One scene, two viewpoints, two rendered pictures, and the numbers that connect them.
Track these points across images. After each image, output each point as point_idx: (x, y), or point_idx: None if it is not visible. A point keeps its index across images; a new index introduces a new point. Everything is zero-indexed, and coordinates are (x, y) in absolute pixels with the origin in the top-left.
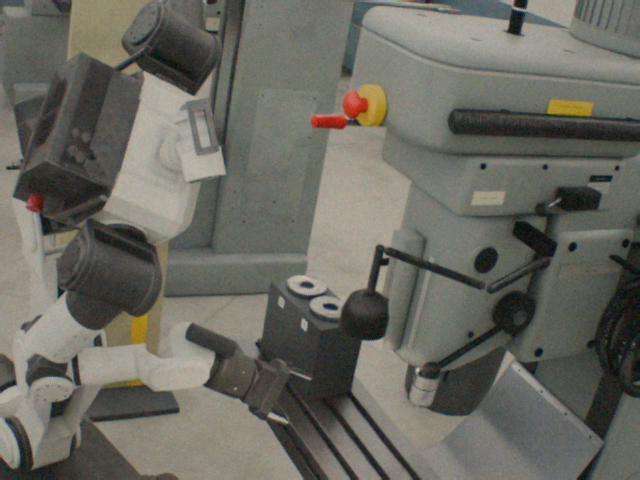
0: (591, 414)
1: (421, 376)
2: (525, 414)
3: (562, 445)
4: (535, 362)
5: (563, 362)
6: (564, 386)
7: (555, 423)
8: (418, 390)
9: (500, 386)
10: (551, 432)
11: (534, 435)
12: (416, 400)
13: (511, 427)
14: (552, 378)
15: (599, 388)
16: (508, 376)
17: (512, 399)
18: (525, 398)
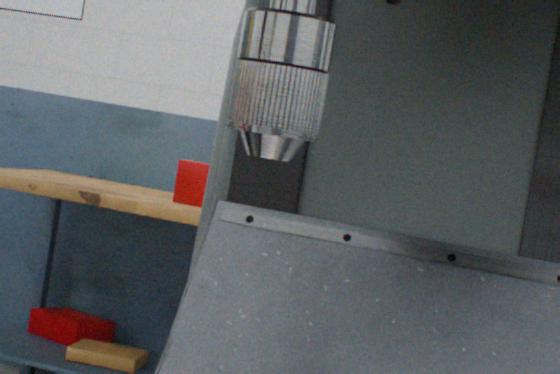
0: (539, 221)
1: (297, 13)
2: (328, 309)
3: (489, 333)
4: (297, 176)
5: (394, 135)
6: (415, 195)
7: (434, 291)
8: (292, 73)
9: (210, 277)
10: (436, 317)
11: (388, 345)
12: (288, 117)
13: (302, 358)
14: (366, 194)
15: (546, 140)
16: (222, 245)
17: (266, 291)
18: (306, 273)
